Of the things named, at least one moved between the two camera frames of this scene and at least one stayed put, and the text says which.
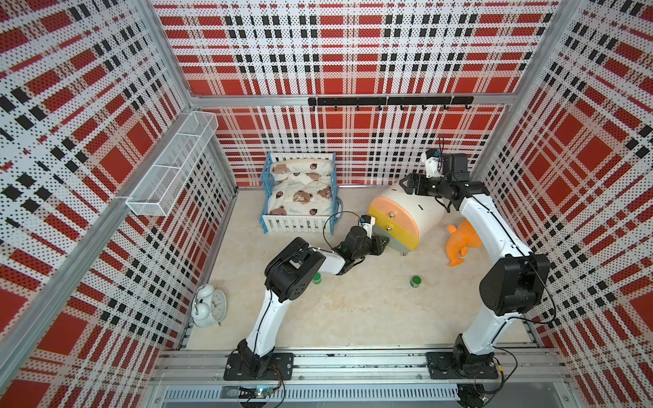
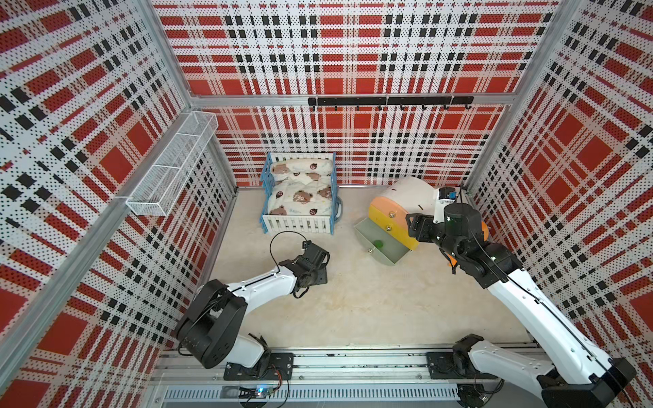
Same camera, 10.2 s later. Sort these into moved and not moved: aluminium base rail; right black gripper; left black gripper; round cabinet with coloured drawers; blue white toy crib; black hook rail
Moved: left black gripper; right black gripper
Not moved: aluminium base rail; blue white toy crib; round cabinet with coloured drawers; black hook rail
